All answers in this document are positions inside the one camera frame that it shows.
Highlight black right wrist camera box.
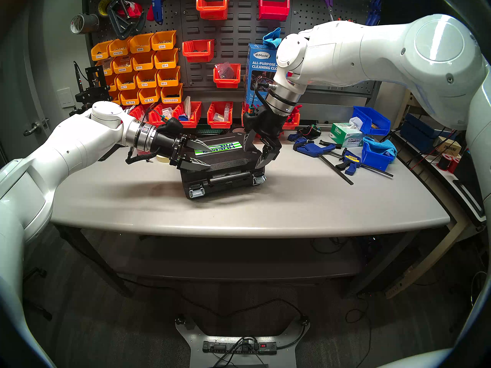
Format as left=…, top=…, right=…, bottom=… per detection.
left=242, top=108, right=265, bottom=133

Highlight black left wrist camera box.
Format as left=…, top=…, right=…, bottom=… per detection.
left=155, top=116, right=185, bottom=136

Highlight black table leg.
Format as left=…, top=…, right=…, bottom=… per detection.
left=341, top=231, right=420, bottom=297
left=56, top=225, right=133, bottom=298

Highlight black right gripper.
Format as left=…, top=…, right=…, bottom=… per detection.
left=242, top=110, right=287, bottom=169

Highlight dark grey pegboard panel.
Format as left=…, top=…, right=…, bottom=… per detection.
left=82, top=0, right=384, bottom=103

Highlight red tape roll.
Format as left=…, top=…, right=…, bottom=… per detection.
left=117, top=1, right=143, bottom=19

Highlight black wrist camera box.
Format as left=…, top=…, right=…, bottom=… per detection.
left=155, top=116, right=185, bottom=136
left=242, top=108, right=265, bottom=133

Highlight metal door handle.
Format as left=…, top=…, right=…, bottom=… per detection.
left=23, top=118, right=50, bottom=137

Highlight blue cleaning cloths carton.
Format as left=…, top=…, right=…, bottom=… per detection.
left=244, top=43, right=284, bottom=105

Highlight small circuit board pack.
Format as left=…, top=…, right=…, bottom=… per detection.
left=298, top=125, right=323, bottom=140

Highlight grey duct tape roll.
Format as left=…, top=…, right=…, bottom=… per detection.
left=70, top=13, right=99, bottom=35

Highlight blue red hand cutter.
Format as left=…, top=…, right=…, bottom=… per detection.
left=147, top=0, right=169, bottom=25

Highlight blue microfiber cloth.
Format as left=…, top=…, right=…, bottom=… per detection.
left=362, top=136, right=397, bottom=157
left=262, top=27, right=283, bottom=48

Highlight large blue bar clamp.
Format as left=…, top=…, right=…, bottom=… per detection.
left=293, top=139, right=354, bottom=186

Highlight right wrist braided cable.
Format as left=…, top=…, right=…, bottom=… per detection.
left=253, top=82, right=277, bottom=111

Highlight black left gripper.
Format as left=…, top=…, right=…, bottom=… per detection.
left=152, top=132, right=212, bottom=171

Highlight wrist braided cable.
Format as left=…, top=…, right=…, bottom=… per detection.
left=253, top=82, right=277, bottom=111
left=125, top=147, right=161, bottom=164

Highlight black tripod base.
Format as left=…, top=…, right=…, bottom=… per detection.
left=17, top=267, right=53, bottom=321

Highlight black metal stand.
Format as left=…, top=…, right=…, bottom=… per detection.
left=71, top=61, right=112, bottom=117

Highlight green white tissue box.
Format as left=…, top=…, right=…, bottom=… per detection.
left=329, top=116, right=365, bottom=148

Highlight black plastic tool box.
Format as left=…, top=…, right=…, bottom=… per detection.
left=180, top=133, right=269, bottom=200

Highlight black metal C-clamp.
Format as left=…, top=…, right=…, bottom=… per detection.
left=107, top=0, right=146, bottom=40

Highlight red black wire spool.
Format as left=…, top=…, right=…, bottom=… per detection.
left=439, top=153, right=461, bottom=172

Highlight left wrist braided cable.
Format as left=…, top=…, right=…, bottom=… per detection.
left=125, top=147, right=161, bottom=164

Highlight blue plastic storage bin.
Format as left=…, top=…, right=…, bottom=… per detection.
left=353, top=106, right=391, bottom=136
left=361, top=139, right=397, bottom=171

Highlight blue storage crate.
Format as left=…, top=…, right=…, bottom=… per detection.
left=401, top=112, right=442, bottom=141

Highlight black power strip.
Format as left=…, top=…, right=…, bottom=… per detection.
left=202, top=340, right=277, bottom=355

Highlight purple handled scissors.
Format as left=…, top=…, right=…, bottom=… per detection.
left=316, top=0, right=338, bottom=23

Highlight light wooden side desk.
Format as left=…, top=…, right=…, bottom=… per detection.
left=386, top=133, right=491, bottom=299

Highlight black floor power cable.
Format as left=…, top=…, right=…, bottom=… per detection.
left=119, top=277, right=309, bottom=327

